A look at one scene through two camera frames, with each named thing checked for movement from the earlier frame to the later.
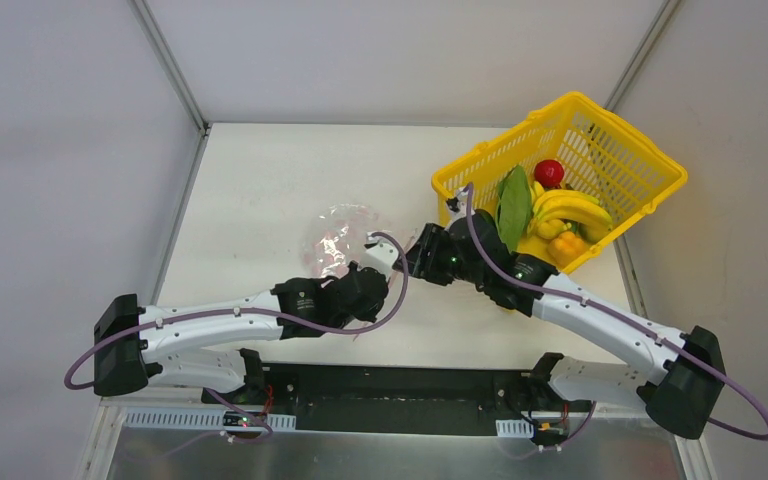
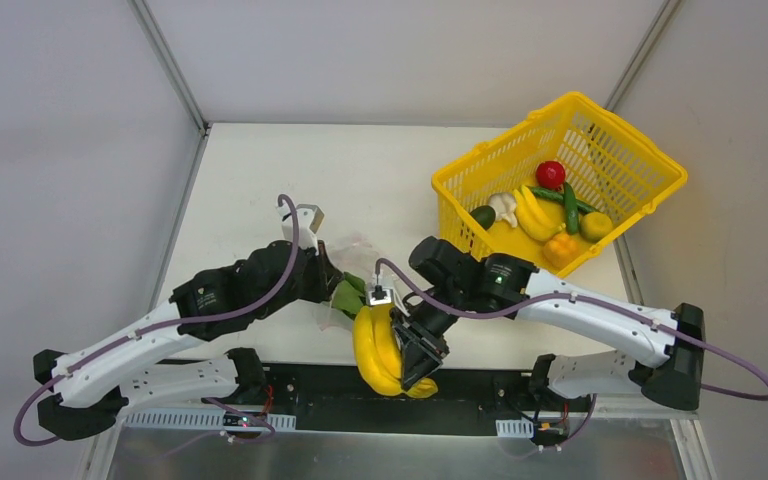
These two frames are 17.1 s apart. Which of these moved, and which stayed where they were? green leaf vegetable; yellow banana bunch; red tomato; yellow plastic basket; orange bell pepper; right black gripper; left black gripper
Moved: right black gripper; green leaf vegetable; yellow banana bunch; left black gripper
Stayed: red tomato; orange bell pepper; yellow plastic basket
